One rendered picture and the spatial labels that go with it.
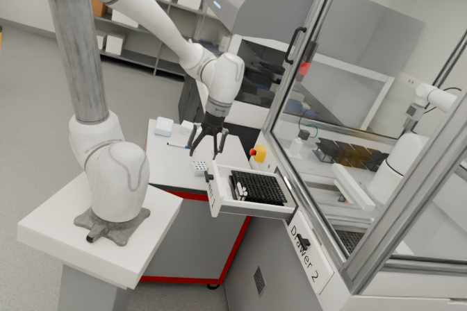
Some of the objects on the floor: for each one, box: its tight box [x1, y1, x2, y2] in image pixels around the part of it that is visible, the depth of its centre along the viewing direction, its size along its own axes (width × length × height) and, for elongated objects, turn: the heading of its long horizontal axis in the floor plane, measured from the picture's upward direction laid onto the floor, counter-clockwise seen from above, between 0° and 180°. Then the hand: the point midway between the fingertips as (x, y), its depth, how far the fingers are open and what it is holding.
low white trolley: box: [139, 119, 252, 289], centre depth 190 cm, size 58×62×76 cm
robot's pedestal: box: [44, 253, 133, 311], centre depth 125 cm, size 30×30×76 cm
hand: (201, 158), depth 123 cm, fingers open, 6 cm apart
